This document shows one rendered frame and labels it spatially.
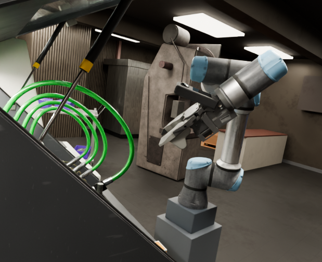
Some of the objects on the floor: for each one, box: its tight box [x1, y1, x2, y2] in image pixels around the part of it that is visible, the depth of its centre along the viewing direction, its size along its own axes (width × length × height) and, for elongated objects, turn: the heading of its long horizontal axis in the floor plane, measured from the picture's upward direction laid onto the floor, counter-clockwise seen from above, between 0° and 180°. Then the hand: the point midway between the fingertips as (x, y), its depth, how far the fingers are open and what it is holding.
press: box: [136, 24, 222, 181], centre depth 445 cm, size 128×116×249 cm
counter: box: [213, 129, 288, 171], centre depth 617 cm, size 68×212×75 cm, turn 92°
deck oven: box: [102, 59, 152, 139], centre depth 760 cm, size 163×123×206 cm
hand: (161, 135), depth 72 cm, fingers open, 7 cm apart
